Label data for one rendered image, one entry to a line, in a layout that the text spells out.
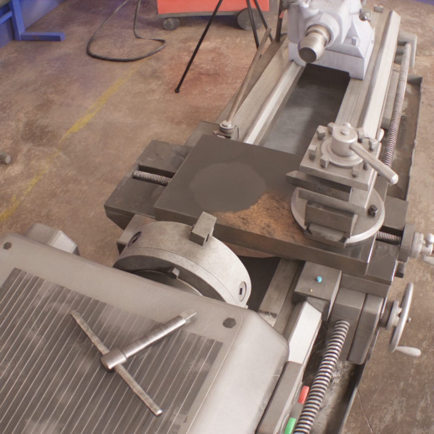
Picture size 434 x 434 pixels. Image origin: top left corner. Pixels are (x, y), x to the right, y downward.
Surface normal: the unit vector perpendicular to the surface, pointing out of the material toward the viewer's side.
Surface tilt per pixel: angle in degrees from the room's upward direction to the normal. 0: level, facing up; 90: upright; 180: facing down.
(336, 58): 90
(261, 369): 45
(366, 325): 90
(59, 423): 0
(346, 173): 0
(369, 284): 90
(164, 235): 9
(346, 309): 90
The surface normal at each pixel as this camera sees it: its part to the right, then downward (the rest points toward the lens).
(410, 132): -0.06, -0.69
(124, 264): -0.39, 0.68
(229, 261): 0.64, -0.29
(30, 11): 0.92, 0.24
